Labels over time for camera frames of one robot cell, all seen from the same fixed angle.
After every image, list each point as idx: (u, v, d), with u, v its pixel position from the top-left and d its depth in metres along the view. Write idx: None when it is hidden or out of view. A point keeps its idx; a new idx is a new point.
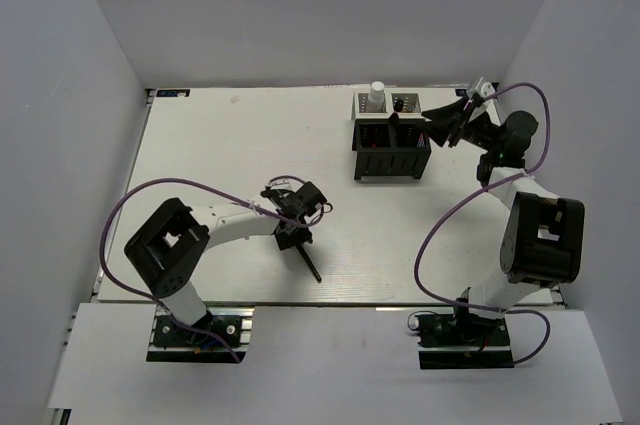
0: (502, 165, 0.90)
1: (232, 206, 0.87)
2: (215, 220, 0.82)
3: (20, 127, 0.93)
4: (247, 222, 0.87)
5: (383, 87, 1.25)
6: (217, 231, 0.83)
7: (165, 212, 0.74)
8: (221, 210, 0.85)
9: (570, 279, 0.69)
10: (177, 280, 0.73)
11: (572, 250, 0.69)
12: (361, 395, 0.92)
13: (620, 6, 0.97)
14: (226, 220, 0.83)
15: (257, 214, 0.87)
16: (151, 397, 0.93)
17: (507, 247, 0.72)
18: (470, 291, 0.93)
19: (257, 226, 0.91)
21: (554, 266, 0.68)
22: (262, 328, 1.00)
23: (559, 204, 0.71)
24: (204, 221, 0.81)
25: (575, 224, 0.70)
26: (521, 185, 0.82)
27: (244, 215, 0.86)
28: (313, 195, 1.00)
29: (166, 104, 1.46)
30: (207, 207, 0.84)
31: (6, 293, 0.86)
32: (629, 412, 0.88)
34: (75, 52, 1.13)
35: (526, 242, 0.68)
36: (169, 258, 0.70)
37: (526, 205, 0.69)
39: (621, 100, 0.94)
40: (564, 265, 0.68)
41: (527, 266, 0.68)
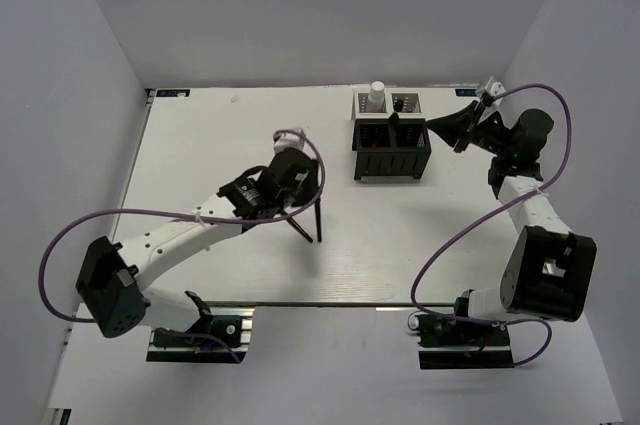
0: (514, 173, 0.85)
1: (174, 226, 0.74)
2: (150, 253, 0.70)
3: (20, 127, 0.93)
4: (197, 239, 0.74)
5: (383, 87, 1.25)
6: (159, 261, 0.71)
7: (92, 256, 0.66)
8: (157, 234, 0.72)
9: (574, 318, 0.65)
10: (127, 317, 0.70)
11: (579, 291, 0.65)
12: (361, 395, 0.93)
13: (620, 7, 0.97)
14: (163, 248, 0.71)
15: (205, 227, 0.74)
16: (151, 397, 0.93)
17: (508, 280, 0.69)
18: (471, 298, 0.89)
19: (214, 236, 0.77)
21: (556, 303, 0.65)
22: (263, 329, 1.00)
23: (567, 239, 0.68)
24: (135, 259, 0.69)
25: (584, 262, 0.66)
26: (530, 206, 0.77)
27: (191, 231, 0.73)
28: (285, 175, 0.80)
29: (166, 104, 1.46)
30: (141, 237, 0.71)
31: (7, 294, 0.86)
32: (629, 413, 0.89)
34: (75, 51, 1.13)
35: (527, 277, 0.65)
36: (103, 308, 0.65)
37: (530, 241, 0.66)
39: (622, 100, 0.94)
40: (566, 302, 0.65)
41: (528, 302, 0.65)
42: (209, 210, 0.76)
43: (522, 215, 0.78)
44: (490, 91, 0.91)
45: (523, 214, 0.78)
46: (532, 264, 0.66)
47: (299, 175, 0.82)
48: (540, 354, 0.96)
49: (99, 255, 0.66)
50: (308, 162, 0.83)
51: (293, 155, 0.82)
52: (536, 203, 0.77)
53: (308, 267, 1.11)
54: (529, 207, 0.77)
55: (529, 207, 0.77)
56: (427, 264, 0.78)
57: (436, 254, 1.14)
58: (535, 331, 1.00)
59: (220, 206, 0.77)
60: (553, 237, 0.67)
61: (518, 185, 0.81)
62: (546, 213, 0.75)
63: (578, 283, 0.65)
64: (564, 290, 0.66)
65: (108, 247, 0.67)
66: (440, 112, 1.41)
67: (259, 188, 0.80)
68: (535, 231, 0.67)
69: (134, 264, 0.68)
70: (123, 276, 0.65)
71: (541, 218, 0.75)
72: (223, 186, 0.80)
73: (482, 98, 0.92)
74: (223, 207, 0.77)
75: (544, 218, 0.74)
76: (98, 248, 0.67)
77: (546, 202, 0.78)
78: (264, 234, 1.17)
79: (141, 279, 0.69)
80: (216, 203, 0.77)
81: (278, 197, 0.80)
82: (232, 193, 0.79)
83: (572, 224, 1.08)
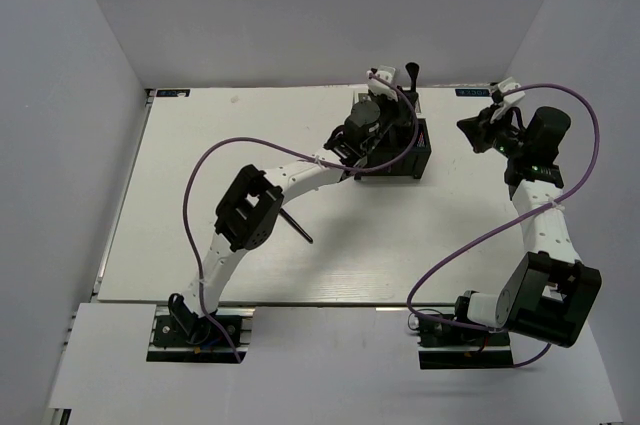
0: (531, 175, 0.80)
1: (301, 165, 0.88)
2: (286, 180, 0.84)
3: (19, 127, 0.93)
4: (315, 177, 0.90)
5: None
6: (291, 189, 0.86)
7: (243, 176, 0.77)
8: (291, 168, 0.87)
9: (568, 345, 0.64)
10: (262, 232, 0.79)
11: (576, 322, 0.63)
12: (362, 394, 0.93)
13: (620, 7, 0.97)
14: (296, 178, 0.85)
15: (324, 168, 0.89)
16: (150, 398, 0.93)
17: (507, 298, 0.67)
18: (471, 302, 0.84)
19: (324, 178, 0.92)
21: (549, 326, 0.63)
22: (263, 329, 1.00)
23: (575, 267, 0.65)
24: (278, 182, 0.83)
25: (585, 293, 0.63)
26: (542, 221, 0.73)
27: (311, 171, 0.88)
28: (361, 132, 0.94)
29: (166, 104, 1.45)
30: (278, 169, 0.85)
31: (7, 294, 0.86)
32: (629, 414, 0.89)
34: (76, 51, 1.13)
35: (527, 300, 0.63)
36: (250, 221, 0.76)
37: (532, 266, 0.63)
39: (622, 101, 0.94)
40: (559, 327, 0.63)
41: (521, 323, 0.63)
42: (323, 157, 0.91)
43: (531, 231, 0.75)
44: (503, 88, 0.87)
45: (532, 230, 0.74)
46: (531, 288, 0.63)
47: (371, 129, 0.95)
48: (538, 360, 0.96)
49: (250, 176, 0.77)
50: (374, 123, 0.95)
51: (369, 112, 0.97)
52: (547, 221, 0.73)
53: (308, 268, 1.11)
54: (537, 226, 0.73)
55: (539, 222, 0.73)
56: (426, 274, 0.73)
57: (445, 258, 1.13)
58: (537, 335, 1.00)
59: (329, 155, 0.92)
60: (556, 264, 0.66)
61: (533, 193, 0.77)
62: (559, 233, 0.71)
63: (576, 312, 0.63)
64: (561, 316, 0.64)
65: (257, 171, 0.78)
66: (440, 112, 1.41)
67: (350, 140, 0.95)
68: (540, 257, 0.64)
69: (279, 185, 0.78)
70: (272, 192, 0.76)
71: (549, 238, 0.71)
72: (329, 139, 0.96)
73: (496, 96, 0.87)
74: (332, 157, 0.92)
75: (553, 240, 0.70)
76: (248, 171, 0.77)
77: (560, 217, 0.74)
78: None
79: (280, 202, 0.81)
80: (327, 154, 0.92)
81: (363, 149, 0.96)
82: (334, 145, 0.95)
83: (572, 225, 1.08)
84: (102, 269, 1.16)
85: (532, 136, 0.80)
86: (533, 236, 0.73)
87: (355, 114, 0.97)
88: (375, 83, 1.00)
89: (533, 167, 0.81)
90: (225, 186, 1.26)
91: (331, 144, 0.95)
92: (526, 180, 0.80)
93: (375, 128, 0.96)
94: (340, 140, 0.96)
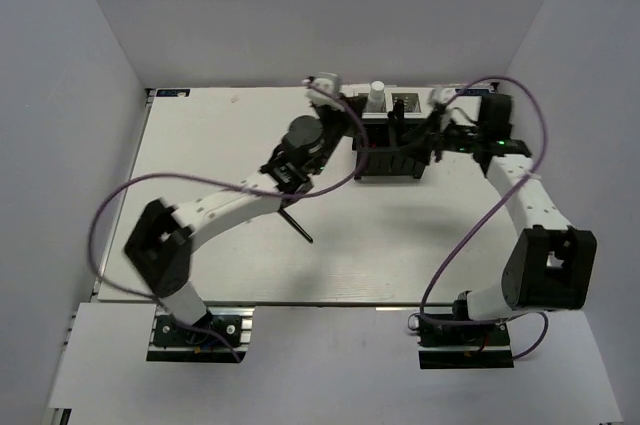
0: (500, 152, 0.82)
1: (223, 196, 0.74)
2: (203, 216, 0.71)
3: (20, 127, 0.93)
4: (244, 208, 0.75)
5: (383, 87, 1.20)
6: (210, 225, 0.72)
7: (148, 216, 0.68)
8: (210, 202, 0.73)
9: (579, 308, 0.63)
10: (176, 278, 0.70)
11: (581, 285, 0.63)
12: (362, 394, 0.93)
13: (618, 8, 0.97)
14: (215, 214, 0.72)
15: (252, 199, 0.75)
16: (151, 398, 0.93)
17: (512, 278, 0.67)
18: (469, 300, 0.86)
19: (255, 210, 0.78)
21: (557, 296, 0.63)
22: (263, 328, 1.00)
23: (572, 233, 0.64)
24: (191, 220, 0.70)
25: (584, 258, 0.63)
26: (526, 195, 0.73)
27: (237, 203, 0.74)
28: (303, 152, 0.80)
29: (166, 104, 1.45)
30: (193, 204, 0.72)
31: (7, 293, 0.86)
32: (628, 413, 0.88)
34: (76, 51, 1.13)
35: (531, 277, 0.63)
36: (153, 265, 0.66)
37: (532, 241, 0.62)
39: (620, 101, 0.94)
40: (568, 293, 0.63)
41: (532, 300, 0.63)
42: (254, 184, 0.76)
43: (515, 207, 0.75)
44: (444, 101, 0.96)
45: (518, 206, 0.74)
46: (533, 262, 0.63)
47: (313, 148, 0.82)
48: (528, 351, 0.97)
49: (152, 216, 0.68)
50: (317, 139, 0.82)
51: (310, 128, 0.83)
52: (530, 192, 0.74)
53: (308, 268, 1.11)
54: (525, 201, 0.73)
55: (524, 197, 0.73)
56: (436, 275, 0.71)
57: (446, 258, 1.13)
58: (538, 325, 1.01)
59: (264, 180, 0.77)
60: (553, 234, 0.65)
61: (509, 167, 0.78)
62: (545, 203, 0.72)
63: (579, 275, 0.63)
64: (567, 284, 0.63)
65: (161, 209, 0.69)
66: None
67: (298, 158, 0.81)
68: (537, 232, 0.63)
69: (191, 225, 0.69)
70: (179, 233, 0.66)
71: (538, 210, 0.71)
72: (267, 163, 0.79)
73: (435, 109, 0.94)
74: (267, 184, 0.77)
75: (541, 210, 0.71)
76: (152, 210, 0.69)
77: (537, 186, 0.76)
78: (265, 235, 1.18)
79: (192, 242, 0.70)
80: (261, 180, 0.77)
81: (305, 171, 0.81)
82: (274, 170, 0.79)
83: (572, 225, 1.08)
84: (102, 268, 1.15)
85: (489, 119, 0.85)
86: (522, 212, 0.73)
87: (294, 130, 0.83)
88: (314, 94, 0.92)
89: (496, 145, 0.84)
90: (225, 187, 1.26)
91: (269, 169, 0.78)
92: (497, 157, 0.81)
93: (317, 147, 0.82)
94: (279, 163, 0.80)
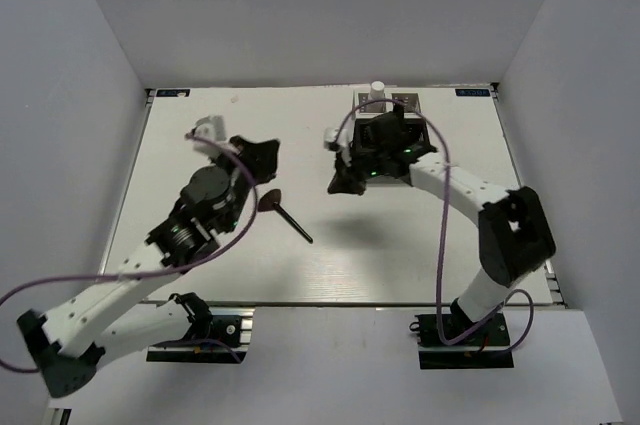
0: (412, 157, 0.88)
1: (100, 289, 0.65)
2: (74, 323, 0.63)
3: (19, 126, 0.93)
4: (129, 296, 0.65)
5: (383, 87, 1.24)
6: (89, 329, 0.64)
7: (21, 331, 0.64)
8: (84, 301, 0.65)
9: (554, 251, 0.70)
10: (78, 377, 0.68)
11: (546, 233, 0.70)
12: (362, 394, 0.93)
13: (617, 8, 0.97)
14: (87, 319, 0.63)
15: (133, 285, 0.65)
16: (151, 398, 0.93)
17: (492, 258, 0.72)
18: (462, 300, 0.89)
19: (151, 287, 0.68)
21: (534, 251, 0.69)
22: (263, 328, 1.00)
23: (511, 195, 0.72)
24: (61, 331, 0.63)
25: (534, 210, 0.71)
26: (457, 182, 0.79)
27: (111, 299, 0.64)
28: (203, 208, 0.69)
29: (166, 104, 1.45)
30: (66, 306, 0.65)
31: (7, 293, 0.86)
32: (628, 413, 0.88)
34: (76, 50, 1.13)
35: (507, 244, 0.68)
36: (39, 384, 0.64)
37: (494, 222, 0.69)
39: (618, 100, 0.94)
40: (540, 244, 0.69)
41: (519, 266, 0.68)
42: (135, 263, 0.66)
43: (460, 201, 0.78)
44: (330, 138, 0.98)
45: (459, 197, 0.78)
46: (507, 242, 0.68)
47: (218, 203, 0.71)
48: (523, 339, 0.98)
49: (25, 333, 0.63)
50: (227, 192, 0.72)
51: (213, 180, 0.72)
52: (460, 179, 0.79)
53: (308, 268, 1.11)
54: (461, 189, 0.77)
55: (457, 184, 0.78)
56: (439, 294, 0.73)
57: (447, 257, 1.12)
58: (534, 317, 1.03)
59: (151, 254, 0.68)
60: (501, 203, 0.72)
61: (429, 168, 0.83)
62: (477, 181, 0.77)
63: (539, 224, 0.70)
64: (535, 238, 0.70)
65: (35, 320, 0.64)
66: (440, 112, 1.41)
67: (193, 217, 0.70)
68: (488, 209, 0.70)
69: (58, 340, 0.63)
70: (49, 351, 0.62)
71: (475, 189, 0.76)
72: (151, 231, 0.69)
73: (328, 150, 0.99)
74: (152, 256, 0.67)
75: (478, 189, 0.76)
76: (24, 323, 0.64)
77: (461, 173, 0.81)
78: (264, 235, 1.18)
79: (69, 352, 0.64)
80: (146, 254, 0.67)
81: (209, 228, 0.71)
82: (164, 235, 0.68)
83: (572, 225, 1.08)
84: (102, 269, 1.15)
85: (383, 137, 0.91)
86: (465, 201, 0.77)
87: (196, 183, 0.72)
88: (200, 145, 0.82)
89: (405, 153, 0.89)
90: None
91: (155, 236, 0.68)
92: (413, 163, 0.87)
93: (223, 202, 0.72)
94: (166, 227, 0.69)
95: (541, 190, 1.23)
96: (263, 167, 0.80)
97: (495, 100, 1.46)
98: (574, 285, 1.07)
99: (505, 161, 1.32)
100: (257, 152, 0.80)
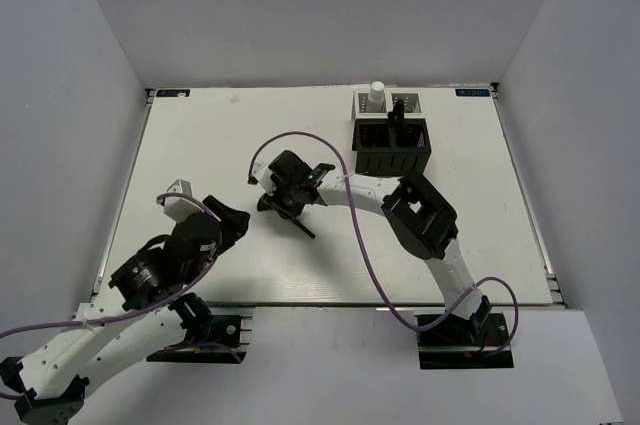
0: (310, 181, 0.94)
1: (68, 335, 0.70)
2: (46, 370, 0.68)
3: (19, 127, 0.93)
4: (95, 340, 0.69)
5: (383, 87, 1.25)
6: (63, 372, 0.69)
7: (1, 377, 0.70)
8: (53, 347, 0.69)
9: (455, 214, 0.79)
10: (62, 414, 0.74)
11: (440, 200, 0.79)
12: (362, 394, 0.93)
13: (616, 9, 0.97)
14: (59, 365, 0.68)
15: (98, 330, 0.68)
16: (152, 397, 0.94)
17: (411, 243, 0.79)
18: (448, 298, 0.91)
19: (119, 326, 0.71)
21: (438, 220, 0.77)
22: (263, 329, 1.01)
23: (404, 181, 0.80)
24: (35, 378, 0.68)
25: (424, 184, 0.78)
26: (360, 184, 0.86)
27: (80, 344, 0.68)
28: (188, 249, 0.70)
29: (166, 104, 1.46)
30: (39, 353, 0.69)
31: (7, 293, 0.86)
32: (627, 414, 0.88)
34: (76, 51, 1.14)
35: (414, 222, 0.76)
36: (30, 421, 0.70)
37: (396, 211, 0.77)
39: (618, 101, 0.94)
40: (440, 213, 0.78)
41: (435, 240, 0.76)
42: (100, 308, 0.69)
43: (367, 203, 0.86)
44: (255, 176, 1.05)
45: (364, 198, 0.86)
46: (413, 221, 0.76)
47: (204, 246, 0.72)
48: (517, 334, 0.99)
49: (6, 377, 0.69)
50: (215, 234, 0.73)
51: (202, 223, 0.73)
52: (359, 182, 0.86)
53: (308, 268, 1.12)
54: (362, 191, 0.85)
55: (360, 189, 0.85)
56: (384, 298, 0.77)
57: None
58: (537, 316, 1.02)
59: (113, 299, 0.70)
60: (398, 191, 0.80)
61: (333, 184, 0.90)
62: (373, 180, 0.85)
63: (432, 196, 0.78)
64: (434, 208, 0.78)
65: (14, 366, 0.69)
66: (440, 112, 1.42)
67: (158, 261, 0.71)
68: (388, 201, 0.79)
69: (34, 385, 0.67)
70: (25, 398, 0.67)
71: (375, 188, 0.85)
72: (113, 274, 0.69)
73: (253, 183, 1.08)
74: (114, 300, 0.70)
75: (376, 186, 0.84)
76: (6, 369, 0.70)
77: (359, 175, 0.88)
78: (264, 235, 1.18)
79: (49, 393, 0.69)
80: (109, 298, 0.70)
81: (183, 270, 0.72)
82: (126, 278, 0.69)
83: (572, 225, 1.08)
84: (102, 269, 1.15)
85: (286, 174, 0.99)
86: (371, 200, 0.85)
87: (184, 224, 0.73)
88: (171, 206, 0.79)
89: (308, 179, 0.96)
90: (225, 186, 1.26)
91: (117, 279, 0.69)
92: (316, 188, 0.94)
93: (208, 245, 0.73)
94: (128, 269, 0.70)
95: (541, 190, 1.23)
96: (232, 226, 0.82)
97: (494, 100, 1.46)
98: (574, 285, 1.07)
99: (505, 160, 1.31)
100: (224, 213, 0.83)
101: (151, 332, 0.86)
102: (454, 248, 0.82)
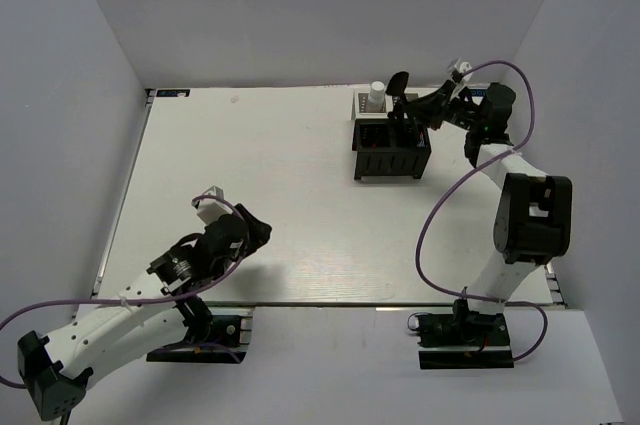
0: (488, 141, 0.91)
1: (101, 313, 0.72)
2: (76, 344, 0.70)
3: (19, 126, 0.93)
4: (127, 321, 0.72)
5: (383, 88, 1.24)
6: (90, 350, 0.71)
7: (19, 353, 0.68)
8: (85, 324, 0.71)
9: (562, 253, 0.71)
10: (69, 400, 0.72)
11: (565, 224, 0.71)
12: (361, 394, 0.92)
13: (616, 9, 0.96)
14: (89, 340, 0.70)
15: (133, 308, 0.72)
16: (150, 396, 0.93)
17: (499, 227, 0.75)
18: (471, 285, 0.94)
19: (152, 311, 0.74)
21: (542, 243, 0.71)
22: (263, 329, 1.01)
23: (545, 181, 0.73)
24: (61, 353, 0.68)
25: (562, 199, 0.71)
26: (508, 163, 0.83)
27: (116, 322, 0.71)
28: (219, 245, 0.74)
29: (166, 104, 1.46)
30: (68, 332, 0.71)
31: (8, 292, 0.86)
32: (628, 414, 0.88)
34: (75, 49, 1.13)
35: (520, 219, 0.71)
36: (42, 402, 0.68)
37: (514, 192, 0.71)
39: (618, 100, 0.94)
40: (551, 241, 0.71)
41: (521, 244, 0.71)
42: (137, 290, 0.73)
43: (501, 171, 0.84)
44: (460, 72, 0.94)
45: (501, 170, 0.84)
46: (521, 216, 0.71)
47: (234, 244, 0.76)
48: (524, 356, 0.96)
49: (26, 352, 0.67)
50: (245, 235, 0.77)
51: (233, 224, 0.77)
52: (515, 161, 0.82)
53: (309, 268, 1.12)
54: (508, 163, 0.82)
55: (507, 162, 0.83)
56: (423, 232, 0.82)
57: (442, 261, 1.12)
58: (536, 321, 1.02)
59: (150, 283, 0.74)
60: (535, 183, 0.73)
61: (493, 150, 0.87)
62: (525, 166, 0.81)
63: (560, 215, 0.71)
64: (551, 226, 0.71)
65: (35, 341, 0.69)
66: None
67: (193, 254, 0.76)
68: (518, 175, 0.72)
69: (59, 359, 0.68)
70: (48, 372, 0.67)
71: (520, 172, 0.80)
72: (153, 261, 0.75)
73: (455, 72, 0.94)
74: (152, 284, 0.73)
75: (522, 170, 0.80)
76: (26, 344, 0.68)
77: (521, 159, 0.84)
78: None
79: (69, 372, 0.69)
80: (147, 282, 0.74)
81: (214, 266, 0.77)
82: (164, 266, 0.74)
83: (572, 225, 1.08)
84: (102, 268, 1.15)
85: (485, 115, 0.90)
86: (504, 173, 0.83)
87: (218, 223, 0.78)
88: (206, 204, 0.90)
89: (484, 140, 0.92)
90: (225, 187, 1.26)
91: (157, 266, 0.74)
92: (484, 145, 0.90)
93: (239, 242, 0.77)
94: (167, 259, 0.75)
95: None
96: (255, 234, 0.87)
97: None
98: (573, 285, 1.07)
99: None
100: (250, 222, 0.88)
101: (167, 331, 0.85)
102: (524, 267, 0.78)
